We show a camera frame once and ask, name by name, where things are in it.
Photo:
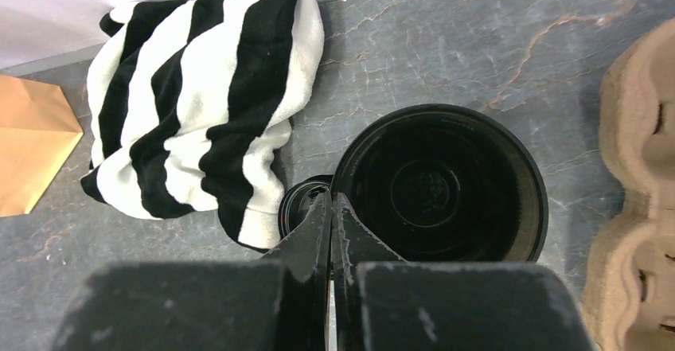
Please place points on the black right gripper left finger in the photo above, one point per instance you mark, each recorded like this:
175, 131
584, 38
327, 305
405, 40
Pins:
278, 302

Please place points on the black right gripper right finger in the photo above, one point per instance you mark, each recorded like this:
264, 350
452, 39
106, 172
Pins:
384, 302

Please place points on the stack of black lids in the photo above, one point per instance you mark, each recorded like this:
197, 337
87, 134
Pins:
297, 201

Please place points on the stack of black cups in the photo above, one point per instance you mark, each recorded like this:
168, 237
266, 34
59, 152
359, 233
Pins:
439, 182

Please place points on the black white striped towel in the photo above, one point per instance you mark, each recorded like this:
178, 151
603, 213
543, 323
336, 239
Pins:
190, 100

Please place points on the brown cardboard cup carrier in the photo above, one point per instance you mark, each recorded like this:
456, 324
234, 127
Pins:
628, 297

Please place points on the brown paper bag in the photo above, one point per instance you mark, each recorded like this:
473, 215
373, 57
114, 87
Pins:
38, 133

